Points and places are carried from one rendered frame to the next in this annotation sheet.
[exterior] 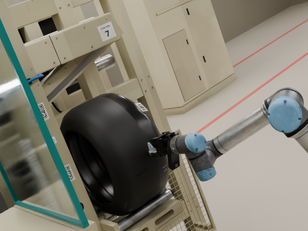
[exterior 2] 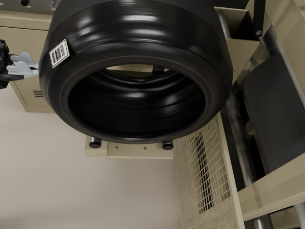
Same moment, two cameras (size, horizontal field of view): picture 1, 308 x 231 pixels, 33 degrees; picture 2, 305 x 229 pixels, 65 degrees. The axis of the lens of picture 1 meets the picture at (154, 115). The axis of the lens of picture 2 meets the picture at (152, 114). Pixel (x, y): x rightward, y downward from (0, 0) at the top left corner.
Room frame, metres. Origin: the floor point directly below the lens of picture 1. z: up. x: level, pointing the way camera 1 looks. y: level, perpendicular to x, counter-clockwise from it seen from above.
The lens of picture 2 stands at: (2.65, -0.22, 1.75)
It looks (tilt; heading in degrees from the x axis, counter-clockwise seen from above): 57 degrees down; 109
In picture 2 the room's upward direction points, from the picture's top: 14 degrees clockwise
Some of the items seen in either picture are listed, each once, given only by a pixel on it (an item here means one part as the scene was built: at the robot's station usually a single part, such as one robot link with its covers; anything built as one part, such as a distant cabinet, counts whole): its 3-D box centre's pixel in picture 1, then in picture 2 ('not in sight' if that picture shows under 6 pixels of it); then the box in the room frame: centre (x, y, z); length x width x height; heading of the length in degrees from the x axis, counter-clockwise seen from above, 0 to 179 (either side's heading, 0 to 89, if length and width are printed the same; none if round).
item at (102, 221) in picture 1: (97, 226); (133, 76); (2.29, 0.43, 0.90); 0.40 x 0.03 x 0.10; 33
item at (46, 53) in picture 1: (57, 48); not in sight; (2.71, 0.34, 1.71); 0.61 x 0.25 x 0.15; 123
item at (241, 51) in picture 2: not in sight; (222, 52); (2.59, 0.67, 1.05); 0.20 x 0.15 x 0.30; 123
